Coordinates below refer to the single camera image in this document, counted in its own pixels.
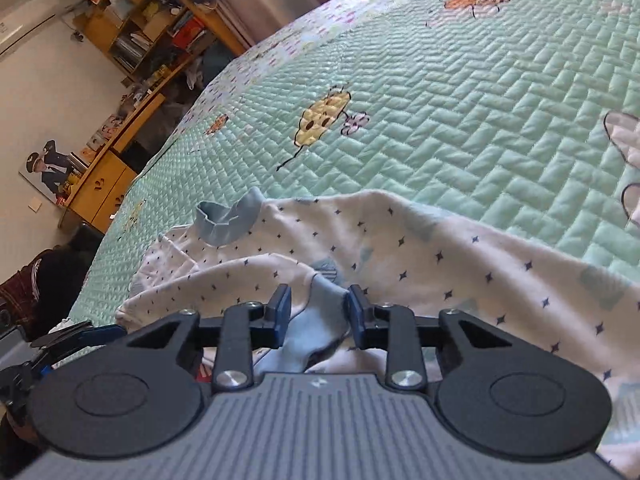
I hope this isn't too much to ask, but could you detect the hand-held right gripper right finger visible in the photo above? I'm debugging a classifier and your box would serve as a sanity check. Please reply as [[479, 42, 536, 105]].
[[346, 284, 514, 392]]

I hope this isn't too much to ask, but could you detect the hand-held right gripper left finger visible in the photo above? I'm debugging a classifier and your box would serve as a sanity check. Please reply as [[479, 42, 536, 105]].
[[126, 284, 293, 394]]

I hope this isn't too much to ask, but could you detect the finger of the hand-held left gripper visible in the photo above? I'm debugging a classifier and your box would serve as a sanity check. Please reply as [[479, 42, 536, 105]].
[[29, 321, 129, 356]]

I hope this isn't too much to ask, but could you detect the white star-print shirt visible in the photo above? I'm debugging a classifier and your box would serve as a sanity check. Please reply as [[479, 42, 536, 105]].
[[115, 187, 640, 476]]

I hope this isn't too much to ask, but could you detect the red plaid cloth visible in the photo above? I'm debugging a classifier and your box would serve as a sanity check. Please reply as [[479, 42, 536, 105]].
[[0, 255, 46, 311]]

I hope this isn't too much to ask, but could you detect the wooden desk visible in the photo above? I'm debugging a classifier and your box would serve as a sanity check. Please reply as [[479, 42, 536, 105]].
[[57, 92, 168, 233]]

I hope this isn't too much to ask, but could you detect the dark teal bag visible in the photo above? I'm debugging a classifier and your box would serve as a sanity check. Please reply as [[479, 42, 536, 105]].
[[200, 42, 236, 86]]

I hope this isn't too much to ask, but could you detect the white air conditioner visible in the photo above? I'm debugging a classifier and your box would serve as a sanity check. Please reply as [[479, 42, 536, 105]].
[[0, 0, 58, 58]]

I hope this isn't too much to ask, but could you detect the wall poster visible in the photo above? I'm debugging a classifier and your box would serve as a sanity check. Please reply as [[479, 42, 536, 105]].
[[20, 140, 76, 206]]

